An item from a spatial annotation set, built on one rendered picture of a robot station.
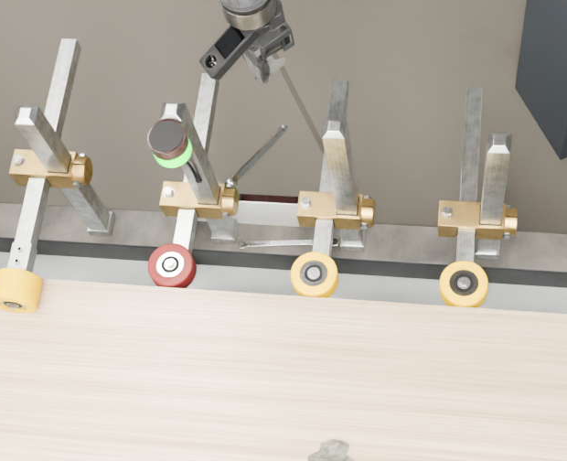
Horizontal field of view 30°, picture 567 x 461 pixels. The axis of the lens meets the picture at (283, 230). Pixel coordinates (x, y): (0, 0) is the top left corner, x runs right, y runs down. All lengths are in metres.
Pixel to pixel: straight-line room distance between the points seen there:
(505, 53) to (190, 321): 1.54
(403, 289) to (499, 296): 0.18
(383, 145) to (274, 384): 1.29
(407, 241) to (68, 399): 0.69
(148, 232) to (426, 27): 1.29
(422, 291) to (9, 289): 0.78
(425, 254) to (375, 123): 0.99
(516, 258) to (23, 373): 0.91
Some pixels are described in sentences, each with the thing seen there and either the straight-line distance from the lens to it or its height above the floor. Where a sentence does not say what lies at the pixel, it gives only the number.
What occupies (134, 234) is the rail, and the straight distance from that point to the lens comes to 2.13.
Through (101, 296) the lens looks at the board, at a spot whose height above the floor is 0.90.
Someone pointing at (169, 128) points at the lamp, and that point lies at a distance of 1.65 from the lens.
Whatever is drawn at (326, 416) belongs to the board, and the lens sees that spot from 1.73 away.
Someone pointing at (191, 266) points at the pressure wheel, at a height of 0.91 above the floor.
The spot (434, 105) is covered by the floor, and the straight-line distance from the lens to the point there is 2.98.
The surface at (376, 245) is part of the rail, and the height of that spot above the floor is 0.70.
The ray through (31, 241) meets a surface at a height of 0.96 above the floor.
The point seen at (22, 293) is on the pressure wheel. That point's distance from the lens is 1.84.
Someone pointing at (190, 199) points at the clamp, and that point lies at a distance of 1.94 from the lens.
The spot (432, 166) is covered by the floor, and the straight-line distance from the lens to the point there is 2.89.
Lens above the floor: 2.58
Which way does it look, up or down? 65 degrees down
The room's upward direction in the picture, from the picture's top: 18 degrees counter-clockwise
